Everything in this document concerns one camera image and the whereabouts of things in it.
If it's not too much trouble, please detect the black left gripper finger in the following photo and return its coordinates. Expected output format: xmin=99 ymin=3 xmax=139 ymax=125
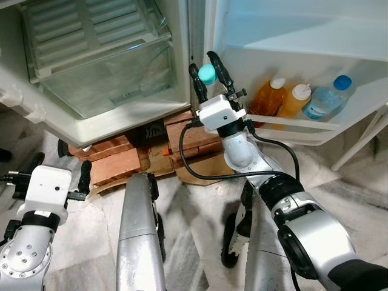
xmin=77 ymin=160 xmax=93 ymax=196
xmin=12 ymin=152 xmax=46 ymax=199

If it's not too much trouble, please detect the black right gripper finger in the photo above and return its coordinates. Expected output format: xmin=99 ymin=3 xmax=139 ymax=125
xmin=189 ymin=63 xmax=209 ymax=105
xmin=208 ymin=51 xmax=237 ymax=96

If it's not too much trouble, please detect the teal capped bottle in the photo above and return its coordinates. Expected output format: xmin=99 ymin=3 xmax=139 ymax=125
xmin=198 ymin=64 xmax=217 ymax=85

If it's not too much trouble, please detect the white fridge body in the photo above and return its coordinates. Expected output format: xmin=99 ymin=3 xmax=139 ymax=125
xmin=0 ymin=0 xmax=206 ymax=147

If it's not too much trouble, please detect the ribbed white fridge shelf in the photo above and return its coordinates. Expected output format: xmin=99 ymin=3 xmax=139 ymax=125
xmin=21 ymin=0 xmax=172 ymax=82

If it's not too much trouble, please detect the dark orange drink bottle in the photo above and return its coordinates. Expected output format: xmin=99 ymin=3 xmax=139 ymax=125
xmin=249 ymin=77 xmax=287 ymax=129

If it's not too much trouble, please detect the red brick stack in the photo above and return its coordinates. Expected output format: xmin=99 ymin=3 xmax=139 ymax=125
xmin=67 ymin=112 xmax=243 ymax=186

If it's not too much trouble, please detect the light orange drink bottle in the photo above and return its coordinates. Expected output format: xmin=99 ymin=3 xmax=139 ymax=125
xmin=276 ymin=84 xmax=312 ymax=122

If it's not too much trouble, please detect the silver left robot leg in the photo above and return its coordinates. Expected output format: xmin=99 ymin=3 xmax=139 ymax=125
xmin=116 ymin=173 xmax=168 ymax=291

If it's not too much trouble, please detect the silver robot leg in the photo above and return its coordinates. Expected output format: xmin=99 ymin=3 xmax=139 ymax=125
xmin=116 ymin=173 xmax=168 ymax=291
xmin=221 ymin=181 xmax=292 ymax=291

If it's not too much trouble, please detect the brown cardboard sheet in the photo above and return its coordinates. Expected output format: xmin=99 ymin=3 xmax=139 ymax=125
xmin=91 ymin=155 xmax=234 ymax=198

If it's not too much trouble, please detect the clear crisper drawer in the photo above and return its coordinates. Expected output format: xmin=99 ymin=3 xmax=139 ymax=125
xmin=30 ymin=33 xmax=176 ymax=120

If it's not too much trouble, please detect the blue capped water bottle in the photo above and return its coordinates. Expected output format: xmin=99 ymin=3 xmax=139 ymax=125
xmin=302 ymin=75 xmax=353 ymax=121

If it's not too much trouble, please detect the white metal rack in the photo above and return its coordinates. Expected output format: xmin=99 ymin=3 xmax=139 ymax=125
xmin=330 ymin=106 xmax=388 ymax=172

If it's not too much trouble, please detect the silver right robot leg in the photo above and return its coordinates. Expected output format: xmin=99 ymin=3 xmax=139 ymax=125
xmin=221 ymin=181 xmax=292 ymax=291

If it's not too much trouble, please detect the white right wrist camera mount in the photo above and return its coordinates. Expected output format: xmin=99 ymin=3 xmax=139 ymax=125
xmin=198 ymin=94 xmax=247 ymax=133

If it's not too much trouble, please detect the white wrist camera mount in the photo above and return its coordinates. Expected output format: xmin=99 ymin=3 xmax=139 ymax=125
xmin=198 ymin=94 xmax=247 ymax=133
xmin=23 ymin=165 xmax=73 ymax=226

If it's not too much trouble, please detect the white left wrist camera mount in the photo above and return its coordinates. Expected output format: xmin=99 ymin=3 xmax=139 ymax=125
xmin=23 ymin=165 xmax=73 ymax=226

